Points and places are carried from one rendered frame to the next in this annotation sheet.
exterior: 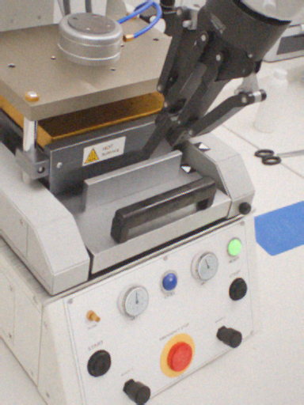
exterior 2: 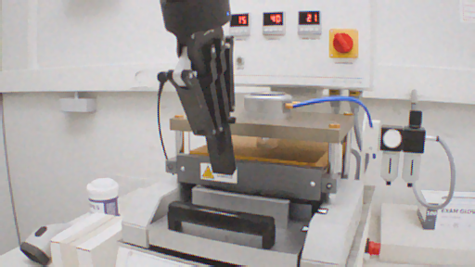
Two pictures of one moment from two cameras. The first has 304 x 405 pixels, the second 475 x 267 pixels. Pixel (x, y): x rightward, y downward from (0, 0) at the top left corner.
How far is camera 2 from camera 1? 0.69 m
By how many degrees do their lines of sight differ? 68
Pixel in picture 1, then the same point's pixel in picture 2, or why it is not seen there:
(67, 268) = (131, 224)
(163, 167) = (265, 208)
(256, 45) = (170, 24)
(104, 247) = (160, 226)
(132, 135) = (244, 169)
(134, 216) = (176, 208)
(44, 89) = not seen: hidden behind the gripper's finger
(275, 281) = not seen: outside the picture
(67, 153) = (188, 161)
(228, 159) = (327, 223)
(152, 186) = not seen: hidden behind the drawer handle
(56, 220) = (150, 196)
